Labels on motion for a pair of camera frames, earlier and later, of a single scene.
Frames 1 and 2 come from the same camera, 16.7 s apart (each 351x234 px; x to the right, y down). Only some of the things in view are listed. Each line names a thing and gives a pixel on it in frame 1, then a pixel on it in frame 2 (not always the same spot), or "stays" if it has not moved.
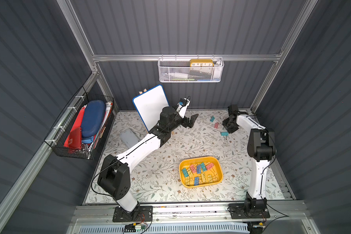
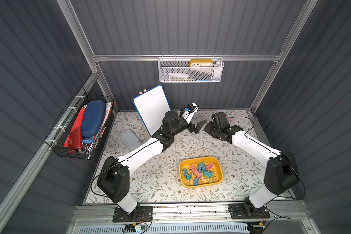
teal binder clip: [185, 172] stays
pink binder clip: [209, 166] stays
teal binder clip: [203, 166] stays
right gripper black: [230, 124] to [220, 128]
